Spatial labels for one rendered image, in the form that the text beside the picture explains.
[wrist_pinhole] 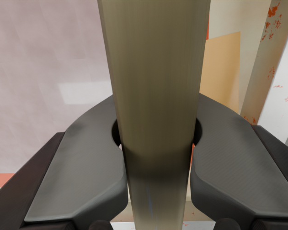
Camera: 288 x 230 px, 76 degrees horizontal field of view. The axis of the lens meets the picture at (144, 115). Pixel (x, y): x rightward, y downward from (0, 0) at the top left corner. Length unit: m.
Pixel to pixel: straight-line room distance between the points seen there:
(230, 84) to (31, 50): 0.21
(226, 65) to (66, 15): 0.16
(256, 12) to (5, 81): 0.26
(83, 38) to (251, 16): 0.15
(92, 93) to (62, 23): 0.07
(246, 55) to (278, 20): 0.04
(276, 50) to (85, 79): 0.18
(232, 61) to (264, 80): 0.03
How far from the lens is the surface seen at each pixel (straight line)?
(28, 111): 0.26
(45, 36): 0.21
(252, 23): 0.21
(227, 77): 0.22
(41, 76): 0.23
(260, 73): 0.21
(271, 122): 0.23
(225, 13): 0.20
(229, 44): 0.21
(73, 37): 0.20
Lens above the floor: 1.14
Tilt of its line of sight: 57 degrees down
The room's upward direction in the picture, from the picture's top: 178 degrees counter-clockwise
